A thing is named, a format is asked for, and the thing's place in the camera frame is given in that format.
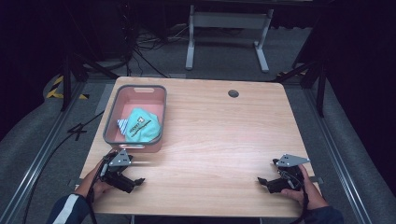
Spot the yellow black hazard tape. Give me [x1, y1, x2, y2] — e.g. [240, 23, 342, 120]
[45, 75, 91, 101]

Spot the black gripper wrist strap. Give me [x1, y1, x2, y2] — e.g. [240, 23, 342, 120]
[289, 181, 310, 224]
[87, 157, 110, 224]

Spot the grey metal floor rail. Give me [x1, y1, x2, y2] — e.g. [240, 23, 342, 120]
[303, 88, 374, 224]
[0, 79, 89, 224]

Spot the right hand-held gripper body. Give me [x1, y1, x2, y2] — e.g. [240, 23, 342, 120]
[266, 153, 311, 194]

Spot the pink basket with grey rim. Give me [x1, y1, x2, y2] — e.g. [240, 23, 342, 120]
[102, 84, 168, 154]

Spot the white metal desk frame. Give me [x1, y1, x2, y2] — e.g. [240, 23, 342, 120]
[185, 4, 276, 75]

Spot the person's left hand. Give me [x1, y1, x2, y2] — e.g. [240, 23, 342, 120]
[75, 151, 117, 203]

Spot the black metal stand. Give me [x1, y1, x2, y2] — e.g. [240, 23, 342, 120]
[60, 51, 120, 113]
[275, 58, 329, 119]

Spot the black floor cable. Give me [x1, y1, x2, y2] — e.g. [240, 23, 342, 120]
[21, 110, 106, 224]

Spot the person's right hand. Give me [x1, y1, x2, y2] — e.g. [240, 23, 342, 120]
[280, 163, 330, 212]

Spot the bundle of black cables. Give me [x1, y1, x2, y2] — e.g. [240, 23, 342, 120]
[123, 21, 191, 78]

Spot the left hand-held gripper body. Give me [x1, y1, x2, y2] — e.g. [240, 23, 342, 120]
[98, 148, 138, 194]

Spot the teal printed cloth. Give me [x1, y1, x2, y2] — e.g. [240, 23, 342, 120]
[124, 106, 163, 144]

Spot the blue white striped cloth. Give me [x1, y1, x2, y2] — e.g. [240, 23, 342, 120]
[116, 119, 130, 136]

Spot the black cross tape mark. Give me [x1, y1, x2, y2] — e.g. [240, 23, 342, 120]
[66, 122, 89, 142]

